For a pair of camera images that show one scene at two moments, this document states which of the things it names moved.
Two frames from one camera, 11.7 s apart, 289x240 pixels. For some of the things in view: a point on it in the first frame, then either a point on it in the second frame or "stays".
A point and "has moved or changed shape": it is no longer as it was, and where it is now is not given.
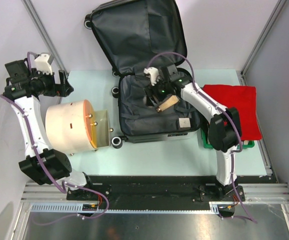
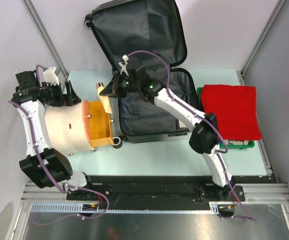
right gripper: x=151 y=90 -> x=113 y=88
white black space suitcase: x=135 y=35 stays
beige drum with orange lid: x=75 y=127 stays
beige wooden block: x=171 y=101 has moved or changed shape
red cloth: x=243 y=99 stays
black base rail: x=165 y=189 stays
